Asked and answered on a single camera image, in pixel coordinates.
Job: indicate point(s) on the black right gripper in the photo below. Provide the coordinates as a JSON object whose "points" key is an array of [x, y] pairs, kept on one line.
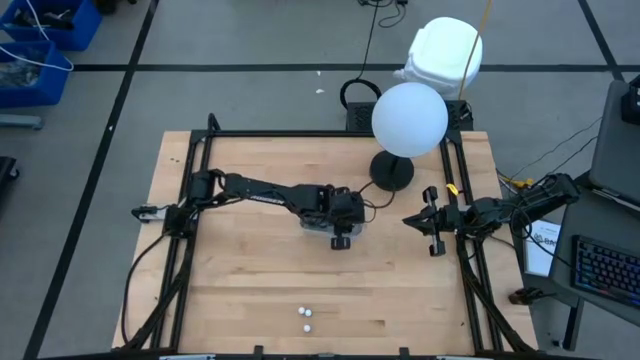
{"points": [[455, 217]]}

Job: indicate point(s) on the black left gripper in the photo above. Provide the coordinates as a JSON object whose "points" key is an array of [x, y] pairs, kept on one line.
{"points": [[347, 205]]}

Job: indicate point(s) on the white rectangular bin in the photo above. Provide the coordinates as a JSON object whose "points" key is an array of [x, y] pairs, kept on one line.
{"points": [[307, 229]]}

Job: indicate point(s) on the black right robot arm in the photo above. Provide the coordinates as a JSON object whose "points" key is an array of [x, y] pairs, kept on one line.
{"points": [[540, 197]]}

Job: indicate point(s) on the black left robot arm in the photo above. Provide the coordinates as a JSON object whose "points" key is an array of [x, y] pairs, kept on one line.
{"points": [[270, 192]]}

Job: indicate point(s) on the yellow tag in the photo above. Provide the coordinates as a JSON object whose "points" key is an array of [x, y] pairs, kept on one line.
{"points": [[452, 189]]}

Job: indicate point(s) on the white globe table lamp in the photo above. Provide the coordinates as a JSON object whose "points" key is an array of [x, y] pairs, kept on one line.
{"points": [[410, 120]]}

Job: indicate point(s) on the white printed paper sheet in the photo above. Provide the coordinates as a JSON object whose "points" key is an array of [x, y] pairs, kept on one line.
{"points": [[542, 250]]}

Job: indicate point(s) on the brown clamp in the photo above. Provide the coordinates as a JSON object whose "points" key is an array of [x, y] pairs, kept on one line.
{"points": [[525, 296]]}

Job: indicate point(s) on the dark grey desk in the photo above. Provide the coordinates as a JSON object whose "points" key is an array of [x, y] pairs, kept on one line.
{"points": [[565, 280]]}

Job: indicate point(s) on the white lidded plastic container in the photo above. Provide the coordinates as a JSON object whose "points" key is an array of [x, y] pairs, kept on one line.
{"points": [[440, 50]]}

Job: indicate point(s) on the backlit black keyboard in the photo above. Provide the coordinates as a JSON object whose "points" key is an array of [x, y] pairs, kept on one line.
{"points": [[607, 270]]}

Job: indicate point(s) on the grey laptop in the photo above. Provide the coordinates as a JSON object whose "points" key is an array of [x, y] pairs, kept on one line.
{"points": [[615, 145]]}

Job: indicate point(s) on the black desk device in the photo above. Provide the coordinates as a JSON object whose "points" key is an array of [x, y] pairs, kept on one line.
{"points": [[631, 100]]}

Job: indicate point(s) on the blue plastic storage bin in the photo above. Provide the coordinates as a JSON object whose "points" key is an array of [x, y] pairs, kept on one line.
{"points": [[45, 85], [80, 25]]}

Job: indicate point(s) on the grey metal desk foot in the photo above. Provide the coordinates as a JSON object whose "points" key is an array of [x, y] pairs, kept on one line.
{"points": [[20, 121]]}

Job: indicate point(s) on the black aluminium table frame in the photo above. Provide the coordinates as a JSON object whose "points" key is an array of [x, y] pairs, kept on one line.
{"points": [[325, 133]]}

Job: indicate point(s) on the black frame clip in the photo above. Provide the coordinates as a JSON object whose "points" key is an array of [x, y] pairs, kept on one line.
{"points": [[257, 351], [404, 353]]}

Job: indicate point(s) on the silver aluminium bracket strip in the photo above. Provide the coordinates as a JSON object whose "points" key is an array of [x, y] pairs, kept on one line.
{"points": [[187, 357], [457, 357]]}

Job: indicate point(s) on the small silver black bracket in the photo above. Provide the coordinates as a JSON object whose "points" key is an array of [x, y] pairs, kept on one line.
{"points": [[150, 213]]}

